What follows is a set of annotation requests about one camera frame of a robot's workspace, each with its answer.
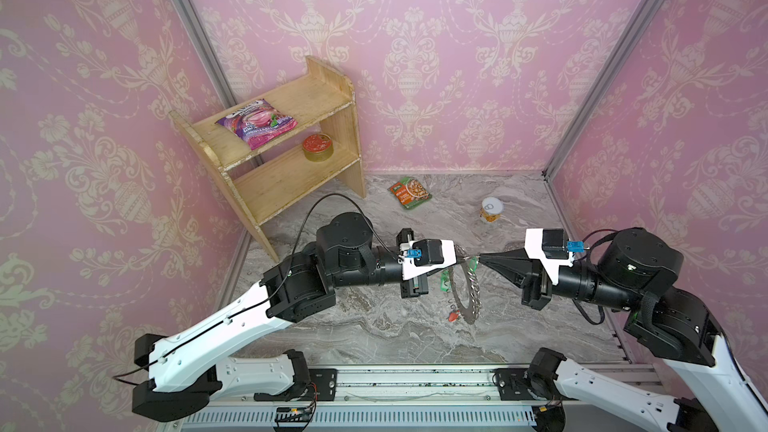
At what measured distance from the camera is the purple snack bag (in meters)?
0.69

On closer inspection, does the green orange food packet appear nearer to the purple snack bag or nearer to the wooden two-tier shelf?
the wooden two-tier shelf

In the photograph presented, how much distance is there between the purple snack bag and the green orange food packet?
1.72 ft

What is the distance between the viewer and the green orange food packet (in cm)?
114

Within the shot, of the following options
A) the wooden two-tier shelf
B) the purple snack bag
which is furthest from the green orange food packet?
the purple snack bag
